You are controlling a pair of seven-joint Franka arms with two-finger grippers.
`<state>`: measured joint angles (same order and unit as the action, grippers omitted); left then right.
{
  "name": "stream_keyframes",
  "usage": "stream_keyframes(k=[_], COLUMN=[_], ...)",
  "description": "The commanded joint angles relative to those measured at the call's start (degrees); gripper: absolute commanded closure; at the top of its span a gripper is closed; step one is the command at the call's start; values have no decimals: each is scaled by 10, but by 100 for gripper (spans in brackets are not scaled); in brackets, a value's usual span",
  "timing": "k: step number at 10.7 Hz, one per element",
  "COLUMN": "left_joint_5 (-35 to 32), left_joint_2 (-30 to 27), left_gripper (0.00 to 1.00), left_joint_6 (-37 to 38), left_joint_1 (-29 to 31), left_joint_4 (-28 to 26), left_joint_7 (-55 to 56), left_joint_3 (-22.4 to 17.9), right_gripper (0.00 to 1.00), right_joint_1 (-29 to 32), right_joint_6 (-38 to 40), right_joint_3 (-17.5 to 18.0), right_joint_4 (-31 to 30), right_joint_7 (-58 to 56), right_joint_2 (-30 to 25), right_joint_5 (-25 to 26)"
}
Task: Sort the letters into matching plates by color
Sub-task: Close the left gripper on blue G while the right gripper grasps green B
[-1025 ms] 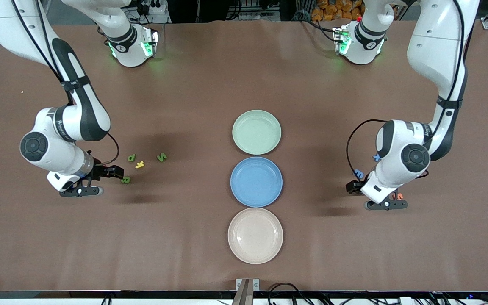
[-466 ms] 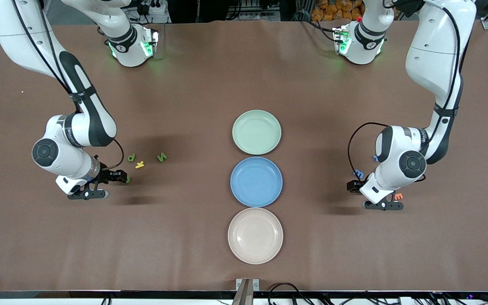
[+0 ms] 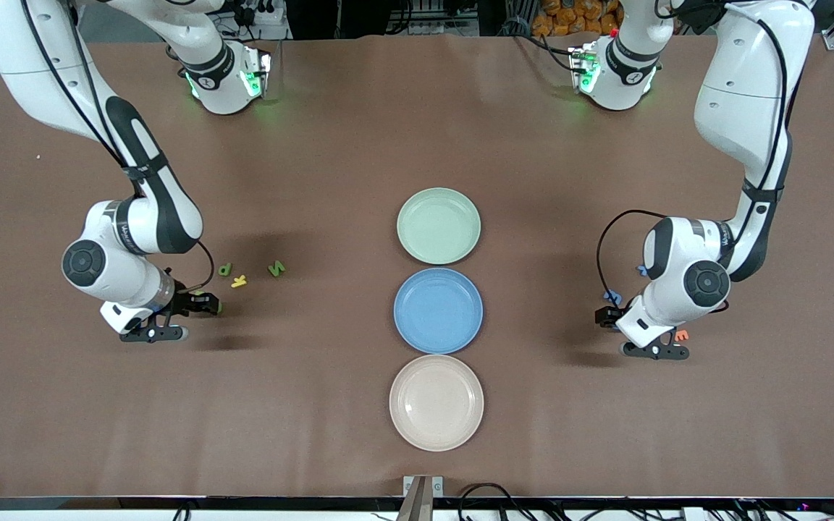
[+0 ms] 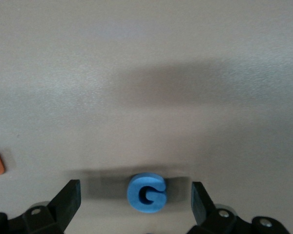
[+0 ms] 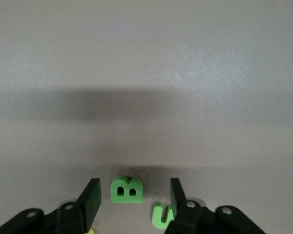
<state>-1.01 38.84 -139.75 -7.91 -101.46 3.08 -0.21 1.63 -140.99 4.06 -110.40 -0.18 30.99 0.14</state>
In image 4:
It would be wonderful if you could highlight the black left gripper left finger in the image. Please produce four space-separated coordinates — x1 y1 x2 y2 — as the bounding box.
0 179 82 234

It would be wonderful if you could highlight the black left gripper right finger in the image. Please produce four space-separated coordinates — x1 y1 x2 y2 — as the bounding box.
185 181 290 234

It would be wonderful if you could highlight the blue foam capital G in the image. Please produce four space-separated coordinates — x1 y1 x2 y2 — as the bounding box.
126 172 167 214

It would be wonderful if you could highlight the brown table mat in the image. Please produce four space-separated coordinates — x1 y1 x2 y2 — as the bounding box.
0 0 293 234

